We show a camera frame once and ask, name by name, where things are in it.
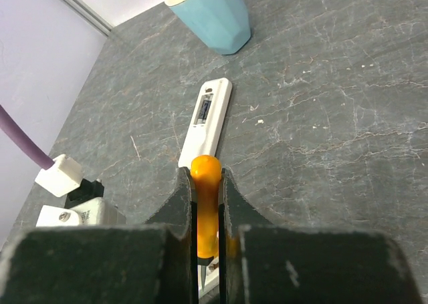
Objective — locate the white remote control upper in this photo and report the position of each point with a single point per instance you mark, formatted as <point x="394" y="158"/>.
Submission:
<point x="202" y="139"/>

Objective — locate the battery in upper remote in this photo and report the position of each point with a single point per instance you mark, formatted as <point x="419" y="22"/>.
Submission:
<point x="204" y="110"/>

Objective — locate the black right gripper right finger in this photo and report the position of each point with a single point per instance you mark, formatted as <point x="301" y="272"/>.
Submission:
<point x="265" y="263"/>

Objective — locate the yellow handled screwdriver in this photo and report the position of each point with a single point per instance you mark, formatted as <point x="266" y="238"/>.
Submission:
<point x="206" y="175"/>

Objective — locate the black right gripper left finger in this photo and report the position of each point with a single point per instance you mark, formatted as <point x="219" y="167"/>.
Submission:
<point x="153" y="262"/>

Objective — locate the white remote with QR label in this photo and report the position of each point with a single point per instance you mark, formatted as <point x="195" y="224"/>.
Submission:
<point x="208" y="277"/>

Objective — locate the light blue cup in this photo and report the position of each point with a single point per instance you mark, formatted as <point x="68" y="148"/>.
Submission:
<point x="222" y="25"/>

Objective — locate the aluminium frame rail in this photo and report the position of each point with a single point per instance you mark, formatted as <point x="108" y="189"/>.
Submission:
<point x="90" y="16"/>

